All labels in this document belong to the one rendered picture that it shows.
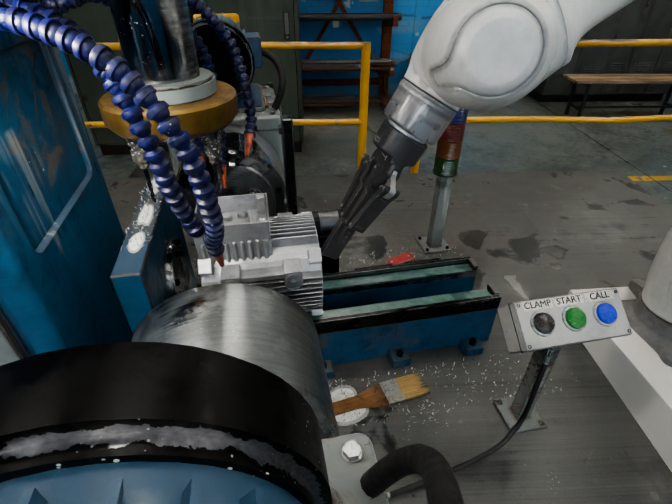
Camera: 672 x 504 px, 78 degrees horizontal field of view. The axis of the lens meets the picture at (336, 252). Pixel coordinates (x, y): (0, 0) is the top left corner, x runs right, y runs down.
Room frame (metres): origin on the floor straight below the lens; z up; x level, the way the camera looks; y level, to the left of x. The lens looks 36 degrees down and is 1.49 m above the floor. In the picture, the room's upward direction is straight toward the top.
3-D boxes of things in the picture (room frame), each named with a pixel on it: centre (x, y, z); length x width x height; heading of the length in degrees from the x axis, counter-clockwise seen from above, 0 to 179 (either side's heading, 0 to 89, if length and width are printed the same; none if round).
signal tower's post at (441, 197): (1.00, -0.28, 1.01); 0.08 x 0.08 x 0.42; 11
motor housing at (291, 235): (0.61, 0.13, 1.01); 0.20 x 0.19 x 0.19; 100
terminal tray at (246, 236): (0.60, 0.17, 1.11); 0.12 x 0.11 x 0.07; 100
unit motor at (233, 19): (1.23, 0.28, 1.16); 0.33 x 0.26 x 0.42; 11
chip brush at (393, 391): (0.48, -0.08, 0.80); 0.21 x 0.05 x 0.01; 109
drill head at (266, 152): (0.92, 0.25, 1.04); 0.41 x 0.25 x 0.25; 11
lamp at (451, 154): (1.00, -0.28, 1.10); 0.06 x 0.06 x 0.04
